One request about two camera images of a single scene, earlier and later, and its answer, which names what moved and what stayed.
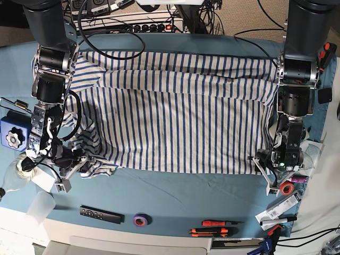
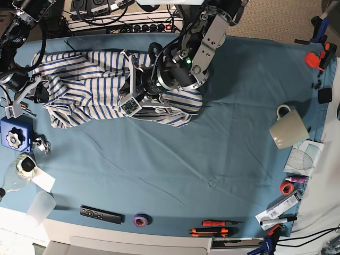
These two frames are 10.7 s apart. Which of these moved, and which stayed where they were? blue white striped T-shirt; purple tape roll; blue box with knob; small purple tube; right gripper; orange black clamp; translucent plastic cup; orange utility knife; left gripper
Moved: blue white striped T-shirt; left gripper; right gripper
Stayed: small purple tube; blue box with knob; translucent plastic cup; orange black clamp; orange utility knife; purple tape roll
